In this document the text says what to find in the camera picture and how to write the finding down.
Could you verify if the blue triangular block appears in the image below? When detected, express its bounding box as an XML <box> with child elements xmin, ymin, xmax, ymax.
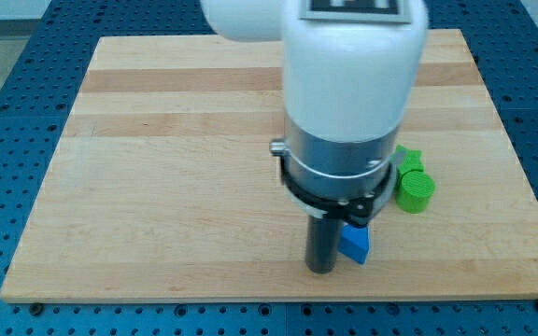
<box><xmin>338</xmin><ymin>225</ymin><xmax>371</xmax><ymax>265</ymax></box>

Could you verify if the green cylinder block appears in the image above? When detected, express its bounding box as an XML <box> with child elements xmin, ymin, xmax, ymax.
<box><xmin>395</xmin><ymin>171</ymin><xmax>436</xmax><ymax>214</ymax></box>

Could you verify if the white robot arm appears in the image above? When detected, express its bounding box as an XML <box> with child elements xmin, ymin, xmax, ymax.
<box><xmin>201</xmin><ymin>0</ymin><xmax>429</xmax><ymax>227</ymax></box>

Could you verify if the green star block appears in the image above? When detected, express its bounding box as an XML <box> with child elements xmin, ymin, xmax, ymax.
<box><xmin>394</xmin><ymin>145</ymin><xmax>425</xmax><ymax>183</ymax></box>

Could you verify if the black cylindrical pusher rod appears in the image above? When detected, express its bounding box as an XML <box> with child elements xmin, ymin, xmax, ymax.
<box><xmin>305</xmin><ymin>216</ymin><xmax>344</xmax><ymax>273</ymax></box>

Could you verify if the wooden board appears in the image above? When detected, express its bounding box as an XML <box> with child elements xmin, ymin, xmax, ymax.
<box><xmin>0</xmin><ymin>29</ymin><xmax>538</xmax><ymax>303</ymax></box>

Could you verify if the fiducial marker tag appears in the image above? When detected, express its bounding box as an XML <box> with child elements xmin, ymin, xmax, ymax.
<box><xmin>299</xmin><ymin>0</ymin><xmax>412</xmax><ymax>23</ymax></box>

